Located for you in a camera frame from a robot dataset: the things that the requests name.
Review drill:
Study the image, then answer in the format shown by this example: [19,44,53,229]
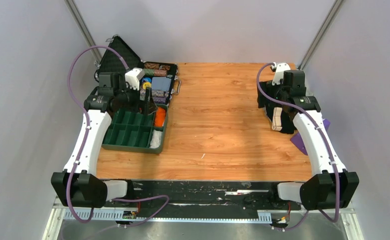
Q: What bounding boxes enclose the orange object in tray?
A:
[154,107,167,127]

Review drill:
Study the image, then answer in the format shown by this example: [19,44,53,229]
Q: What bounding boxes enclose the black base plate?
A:
[106,180,300,210]

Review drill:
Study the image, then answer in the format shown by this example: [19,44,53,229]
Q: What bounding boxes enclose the upper poker chip row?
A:
[143,68,168,77]

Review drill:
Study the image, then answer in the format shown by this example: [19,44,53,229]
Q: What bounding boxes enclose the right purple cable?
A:
[255,62,341,231]

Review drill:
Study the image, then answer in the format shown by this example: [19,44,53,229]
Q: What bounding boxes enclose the white object in tray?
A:
[149,129,163,149]

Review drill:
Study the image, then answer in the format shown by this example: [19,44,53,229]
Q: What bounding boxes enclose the yellow poker chip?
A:
[142,81,152,90]

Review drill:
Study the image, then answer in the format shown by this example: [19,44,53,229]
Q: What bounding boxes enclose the lower poker chip row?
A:
[151,90,169,105]

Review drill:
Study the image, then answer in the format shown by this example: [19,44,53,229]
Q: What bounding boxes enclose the poker chip row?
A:
[151,90,169,105]
[143,68,168,77]

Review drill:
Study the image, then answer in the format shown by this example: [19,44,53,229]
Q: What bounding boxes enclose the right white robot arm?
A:
[257,69,359,210]

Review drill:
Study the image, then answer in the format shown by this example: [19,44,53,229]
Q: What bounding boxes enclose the black underwear white waistband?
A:
[257,98,296,135]

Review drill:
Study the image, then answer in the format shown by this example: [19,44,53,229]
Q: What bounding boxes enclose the blue card box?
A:
[151,76,172,92]

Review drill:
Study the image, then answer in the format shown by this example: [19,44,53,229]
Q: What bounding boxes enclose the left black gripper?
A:
[114,82,158,115]

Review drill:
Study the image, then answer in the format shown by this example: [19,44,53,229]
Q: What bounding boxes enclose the green compartment tray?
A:
[102,104,168,154]

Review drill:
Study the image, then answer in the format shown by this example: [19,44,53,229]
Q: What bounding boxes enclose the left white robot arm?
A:
[51,68,144,208]

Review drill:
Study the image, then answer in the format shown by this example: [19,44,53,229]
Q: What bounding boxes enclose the purple plastic object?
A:
[290,118,330,156]

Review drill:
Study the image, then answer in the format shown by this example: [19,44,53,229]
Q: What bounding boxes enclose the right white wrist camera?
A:
[270,62,291,86]

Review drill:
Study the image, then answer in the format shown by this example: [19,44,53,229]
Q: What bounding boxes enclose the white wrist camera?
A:
[270,62,291,86]
[125,67,145,91]

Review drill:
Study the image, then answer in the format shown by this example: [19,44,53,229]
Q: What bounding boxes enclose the purple cable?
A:
[59,45,170,229]
[255,62,341,231]

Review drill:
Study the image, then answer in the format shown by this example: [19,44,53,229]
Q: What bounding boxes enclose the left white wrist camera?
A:
[125,67,145,91]

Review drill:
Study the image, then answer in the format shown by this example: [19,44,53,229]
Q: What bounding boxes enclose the black poker chip case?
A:
[94,35,179,106]

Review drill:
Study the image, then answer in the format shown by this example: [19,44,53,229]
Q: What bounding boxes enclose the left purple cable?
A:
[59,45,170,229]

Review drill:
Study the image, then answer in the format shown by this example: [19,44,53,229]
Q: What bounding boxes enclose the aluminium frame rails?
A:
[41,197,364,240]

